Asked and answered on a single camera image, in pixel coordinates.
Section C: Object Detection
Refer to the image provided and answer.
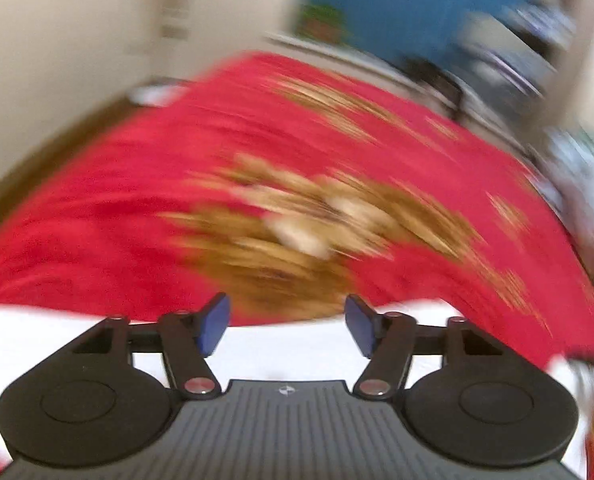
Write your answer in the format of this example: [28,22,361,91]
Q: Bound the white shirt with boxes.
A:
[0,304,585,479]

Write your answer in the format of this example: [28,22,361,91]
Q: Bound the red floral bedspread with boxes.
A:
[0,53,594,479]

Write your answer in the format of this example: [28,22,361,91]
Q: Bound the plaid blue quilt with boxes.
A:
[540,128,594,278]

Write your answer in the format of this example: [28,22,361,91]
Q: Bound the potted green plant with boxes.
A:
[295,3,347,46]

